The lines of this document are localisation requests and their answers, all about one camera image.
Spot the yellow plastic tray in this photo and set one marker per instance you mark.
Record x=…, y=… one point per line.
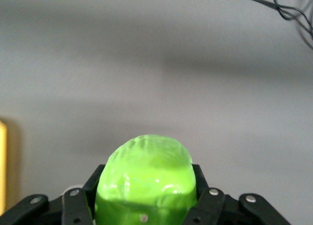
x=3, y=161

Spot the green toy apple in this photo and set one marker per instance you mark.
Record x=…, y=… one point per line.
x=146, y=176

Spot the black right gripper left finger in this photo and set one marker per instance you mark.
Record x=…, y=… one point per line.
x=73, y=205

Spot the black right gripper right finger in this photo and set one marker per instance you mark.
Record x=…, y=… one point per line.
x=220, y=210

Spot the dark grey table mat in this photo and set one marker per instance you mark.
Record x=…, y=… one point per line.
x=156, y=88

